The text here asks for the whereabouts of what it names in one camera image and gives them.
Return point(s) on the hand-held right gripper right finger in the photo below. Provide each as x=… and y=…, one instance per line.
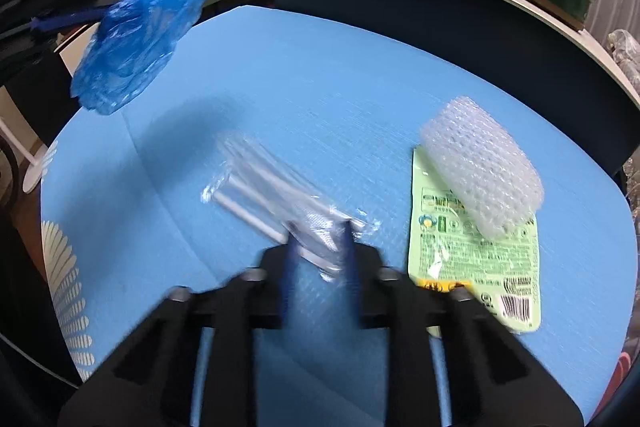
x=351, y=277

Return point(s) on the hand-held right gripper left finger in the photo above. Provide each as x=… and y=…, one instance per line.
x=289, y=277

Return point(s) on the blue plastic bag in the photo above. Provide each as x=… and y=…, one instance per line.
x=140, y=32

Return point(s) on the clear plastic wrapper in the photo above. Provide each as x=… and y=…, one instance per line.
x=260, y=187

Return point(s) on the pink plastic bin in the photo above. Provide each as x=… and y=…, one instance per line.
x=621, y=372

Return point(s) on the light green flat packet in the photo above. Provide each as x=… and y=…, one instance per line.
x=450, y=267

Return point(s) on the white round stand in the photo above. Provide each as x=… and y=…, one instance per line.
x=30, y=167

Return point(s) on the white bubble wrap roll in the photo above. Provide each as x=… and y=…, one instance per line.
x=485, y=172

